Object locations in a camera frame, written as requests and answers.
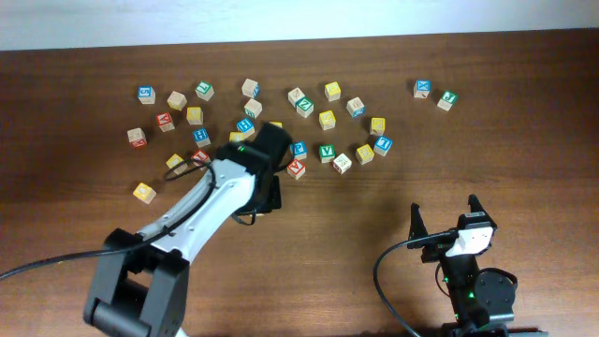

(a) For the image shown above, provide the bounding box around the green V block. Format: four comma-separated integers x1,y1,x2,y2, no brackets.
319,144,335,164

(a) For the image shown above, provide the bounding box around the yellow G block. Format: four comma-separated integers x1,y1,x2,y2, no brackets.
186,107,204,125

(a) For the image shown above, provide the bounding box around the white picture block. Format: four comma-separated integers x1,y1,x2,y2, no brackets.
333,154,352,174

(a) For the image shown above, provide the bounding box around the yellow O block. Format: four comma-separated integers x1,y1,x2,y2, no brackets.
166,154,188,175

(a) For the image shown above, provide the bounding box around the yellow block top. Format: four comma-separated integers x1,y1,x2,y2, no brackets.
325,81,342,102

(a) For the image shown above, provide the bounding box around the yellow block right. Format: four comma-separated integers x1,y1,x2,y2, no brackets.
370,117,386,136

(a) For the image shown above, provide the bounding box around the green Z block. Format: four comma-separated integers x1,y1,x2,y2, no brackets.
296,97,314,118

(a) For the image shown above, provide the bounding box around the plain wood block top centre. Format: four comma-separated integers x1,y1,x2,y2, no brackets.
287,87,305,108

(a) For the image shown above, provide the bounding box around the blue H block centre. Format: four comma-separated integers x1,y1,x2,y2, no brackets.
236,118,255,139

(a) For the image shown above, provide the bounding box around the blue h block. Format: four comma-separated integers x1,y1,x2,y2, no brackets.
236,118,255,139
192,128,212,148

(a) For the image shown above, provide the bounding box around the blue X block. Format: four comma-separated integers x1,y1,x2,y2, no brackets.
413,80,431,99

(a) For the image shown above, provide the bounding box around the blue H block left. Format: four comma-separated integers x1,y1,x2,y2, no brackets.
192,128,212,148

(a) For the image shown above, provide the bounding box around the yellow O block lowest left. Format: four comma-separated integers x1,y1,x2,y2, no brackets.
132,183,156,204

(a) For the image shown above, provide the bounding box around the red V block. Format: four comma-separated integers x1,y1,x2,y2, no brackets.
286,159,306,180

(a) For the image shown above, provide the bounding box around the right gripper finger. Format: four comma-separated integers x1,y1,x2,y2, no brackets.
407,203,429,249
468,194,497,229

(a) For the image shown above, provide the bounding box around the wood block blue D front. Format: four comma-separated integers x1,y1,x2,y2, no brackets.
346,97,366,118

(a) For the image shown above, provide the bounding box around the blue P block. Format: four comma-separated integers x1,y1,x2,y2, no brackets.
290,141,307,160

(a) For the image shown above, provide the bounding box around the green L block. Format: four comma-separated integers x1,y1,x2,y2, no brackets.
195,81,214,101

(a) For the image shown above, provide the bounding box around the blue I block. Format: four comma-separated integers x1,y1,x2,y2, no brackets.
373,136,393,156

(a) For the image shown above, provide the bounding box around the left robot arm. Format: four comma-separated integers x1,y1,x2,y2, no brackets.
83,133,291,337

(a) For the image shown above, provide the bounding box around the green J block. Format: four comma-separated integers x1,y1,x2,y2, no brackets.
437,91,459,111

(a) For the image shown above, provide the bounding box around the red I block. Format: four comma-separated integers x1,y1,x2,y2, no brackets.
191,150,211,169

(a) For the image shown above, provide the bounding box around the blue block far left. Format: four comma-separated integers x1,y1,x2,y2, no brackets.
138,86,156,105

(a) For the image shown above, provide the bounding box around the yellow block centre left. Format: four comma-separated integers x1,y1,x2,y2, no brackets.
229,132,245,142

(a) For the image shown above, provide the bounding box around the red A block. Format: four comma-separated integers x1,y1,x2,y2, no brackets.
156,112,175,132

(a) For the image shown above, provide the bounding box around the wood block green side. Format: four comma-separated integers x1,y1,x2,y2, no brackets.
244,98,263,119

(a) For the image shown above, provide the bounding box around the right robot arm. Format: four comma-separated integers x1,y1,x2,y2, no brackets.
408,195,548,336

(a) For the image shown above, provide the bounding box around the wood block blue D side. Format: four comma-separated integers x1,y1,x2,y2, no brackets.
241,79,260,98

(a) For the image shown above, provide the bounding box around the yellow E block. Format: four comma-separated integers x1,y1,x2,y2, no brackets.
356,144,374,165

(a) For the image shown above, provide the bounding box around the plain wood yellow-side block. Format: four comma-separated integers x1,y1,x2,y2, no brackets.
168,91,187,111

